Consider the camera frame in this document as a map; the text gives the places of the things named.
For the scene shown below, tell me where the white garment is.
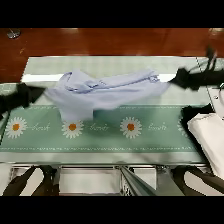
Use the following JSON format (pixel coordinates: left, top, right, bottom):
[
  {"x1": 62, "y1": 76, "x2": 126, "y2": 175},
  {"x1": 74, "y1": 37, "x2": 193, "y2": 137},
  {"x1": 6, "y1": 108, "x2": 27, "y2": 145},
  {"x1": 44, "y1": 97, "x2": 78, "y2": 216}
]
[{"x1": 186, "y1": 112, "x2": 224, "y2": 181}]

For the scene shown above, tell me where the light blue shirt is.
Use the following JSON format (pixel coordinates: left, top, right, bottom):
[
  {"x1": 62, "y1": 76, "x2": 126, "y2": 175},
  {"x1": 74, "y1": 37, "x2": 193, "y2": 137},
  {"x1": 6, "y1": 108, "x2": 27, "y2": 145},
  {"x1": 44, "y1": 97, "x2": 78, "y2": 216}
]
[{"x1": 44, "y1": 68, "x2": 171, "y2": 123}]

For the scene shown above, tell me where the silver frame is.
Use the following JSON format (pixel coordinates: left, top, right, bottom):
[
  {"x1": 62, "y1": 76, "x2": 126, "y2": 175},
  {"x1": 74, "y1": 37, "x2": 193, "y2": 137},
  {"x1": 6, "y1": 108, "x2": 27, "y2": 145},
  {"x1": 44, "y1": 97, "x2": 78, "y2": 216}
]
[{"x1": 0, "y1": 161, "x2": 224, "y2": 197}]

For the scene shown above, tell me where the black garment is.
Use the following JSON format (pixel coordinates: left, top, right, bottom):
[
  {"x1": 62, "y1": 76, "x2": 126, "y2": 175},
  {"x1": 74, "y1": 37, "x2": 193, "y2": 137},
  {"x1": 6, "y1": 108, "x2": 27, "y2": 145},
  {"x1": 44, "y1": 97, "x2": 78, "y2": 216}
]
[{"x1": 179, "y1": 103, "x2": 217, "y2": 168}]

